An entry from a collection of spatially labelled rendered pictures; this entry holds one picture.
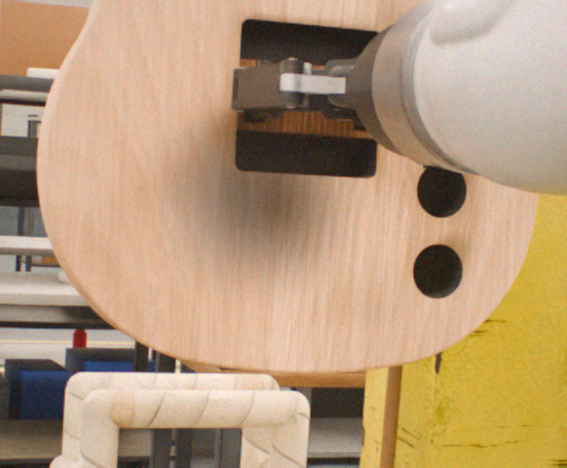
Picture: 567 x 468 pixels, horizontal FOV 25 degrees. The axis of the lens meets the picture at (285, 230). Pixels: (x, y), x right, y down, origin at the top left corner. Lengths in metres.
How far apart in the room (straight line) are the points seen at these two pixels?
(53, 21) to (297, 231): 4.96
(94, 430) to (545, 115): 0.66
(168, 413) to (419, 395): 1.06
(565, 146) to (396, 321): 0.41
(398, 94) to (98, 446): 0.55
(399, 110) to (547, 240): 1.52
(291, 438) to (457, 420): 0.98
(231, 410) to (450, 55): 0.61
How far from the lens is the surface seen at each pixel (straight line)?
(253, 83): 0.77
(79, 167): 0.83
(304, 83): 0.71
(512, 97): 0.52
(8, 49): 5.78
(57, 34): 5.80
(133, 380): 1.18
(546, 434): 2.19
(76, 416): 1.17
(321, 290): 0.88
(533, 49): 0.50
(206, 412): 1.11
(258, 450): 1.22
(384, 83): 0.64
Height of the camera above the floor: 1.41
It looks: 3 degrees down
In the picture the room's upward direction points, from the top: 4 degrees clockwise
